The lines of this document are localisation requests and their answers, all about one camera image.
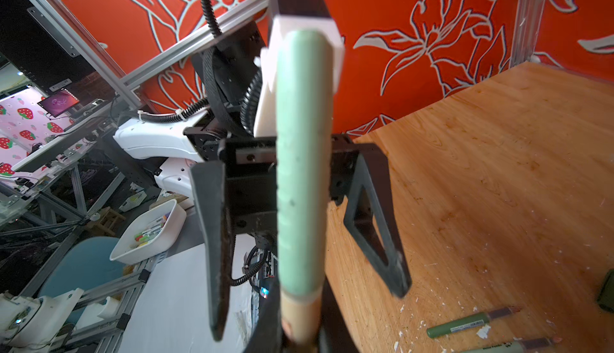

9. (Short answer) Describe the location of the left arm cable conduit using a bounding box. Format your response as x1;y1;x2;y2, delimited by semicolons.
138;0;315;138

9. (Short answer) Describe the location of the white plastic tray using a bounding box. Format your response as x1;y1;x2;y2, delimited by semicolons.
110;200;186;265

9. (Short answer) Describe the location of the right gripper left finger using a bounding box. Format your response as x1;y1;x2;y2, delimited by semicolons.
244;279;286;353

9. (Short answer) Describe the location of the dark green pen cap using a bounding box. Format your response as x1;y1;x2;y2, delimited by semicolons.
596;269;614;313

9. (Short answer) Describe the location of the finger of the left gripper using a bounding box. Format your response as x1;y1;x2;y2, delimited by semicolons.
343;144;412;299
190;161;232;341

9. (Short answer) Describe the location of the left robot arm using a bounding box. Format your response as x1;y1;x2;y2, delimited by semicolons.
114;113;412;340

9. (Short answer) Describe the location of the light green pen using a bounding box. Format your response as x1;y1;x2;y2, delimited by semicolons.
462;337;563;353

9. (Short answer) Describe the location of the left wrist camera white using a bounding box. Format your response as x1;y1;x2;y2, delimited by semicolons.
254;0;345;137

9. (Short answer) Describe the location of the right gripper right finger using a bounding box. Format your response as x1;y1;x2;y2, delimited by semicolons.
318;278;359;353

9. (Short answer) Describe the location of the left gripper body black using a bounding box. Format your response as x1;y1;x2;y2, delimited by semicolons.
217;134;356;239

